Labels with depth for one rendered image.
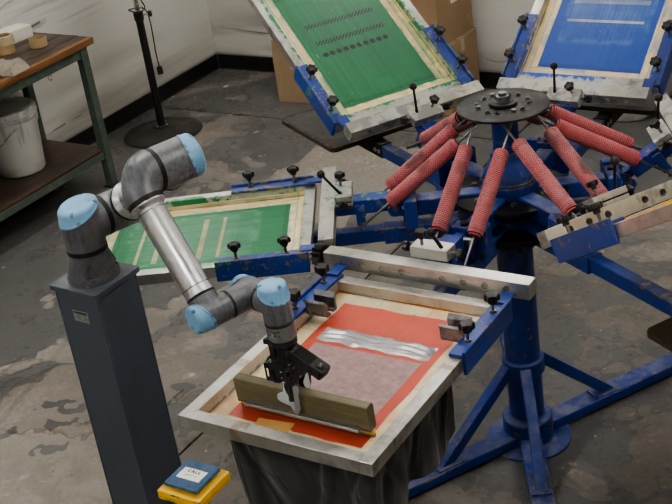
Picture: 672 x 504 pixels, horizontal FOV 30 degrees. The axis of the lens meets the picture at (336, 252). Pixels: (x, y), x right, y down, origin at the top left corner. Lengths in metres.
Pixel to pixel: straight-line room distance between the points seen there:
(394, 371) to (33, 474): 2.03
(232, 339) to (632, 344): 1.72
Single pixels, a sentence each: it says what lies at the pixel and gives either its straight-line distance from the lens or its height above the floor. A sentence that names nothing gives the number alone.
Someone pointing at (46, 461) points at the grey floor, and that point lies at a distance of 5.08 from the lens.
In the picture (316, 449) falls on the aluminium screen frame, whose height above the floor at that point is 0.99.
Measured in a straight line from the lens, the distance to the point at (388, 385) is 3.33.
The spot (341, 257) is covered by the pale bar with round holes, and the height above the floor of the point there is 1.03.
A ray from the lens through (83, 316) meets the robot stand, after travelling 3.62.
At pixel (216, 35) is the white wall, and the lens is 8.99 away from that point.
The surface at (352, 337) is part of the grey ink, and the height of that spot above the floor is 0.96.
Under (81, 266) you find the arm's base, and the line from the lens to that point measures 3.56.
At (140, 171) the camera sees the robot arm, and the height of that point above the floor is 1.62.
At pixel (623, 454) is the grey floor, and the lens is 4.62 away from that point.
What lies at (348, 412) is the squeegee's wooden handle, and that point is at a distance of 3.12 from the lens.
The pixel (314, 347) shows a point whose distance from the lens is 3.54.
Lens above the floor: 2.78
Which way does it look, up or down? 27 degrees down
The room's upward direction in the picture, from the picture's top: 9 degrees counter-clockwise
